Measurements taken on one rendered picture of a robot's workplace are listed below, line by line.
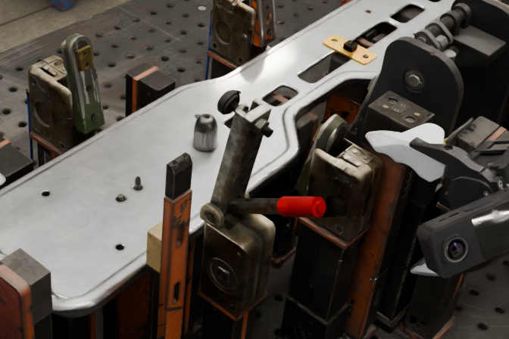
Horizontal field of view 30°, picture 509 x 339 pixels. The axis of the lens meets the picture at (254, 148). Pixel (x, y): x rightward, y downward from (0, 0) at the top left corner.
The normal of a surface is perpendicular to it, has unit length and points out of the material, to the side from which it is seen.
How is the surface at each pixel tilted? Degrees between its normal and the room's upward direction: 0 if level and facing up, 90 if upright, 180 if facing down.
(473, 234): 60
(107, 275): 0
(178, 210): 90
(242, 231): 0
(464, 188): 90
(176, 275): 90
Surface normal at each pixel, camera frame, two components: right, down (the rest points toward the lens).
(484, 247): 0.26, 0.16
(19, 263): 0.10, -0.77
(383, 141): -0.73, -0.27
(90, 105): 0.77, 0.29
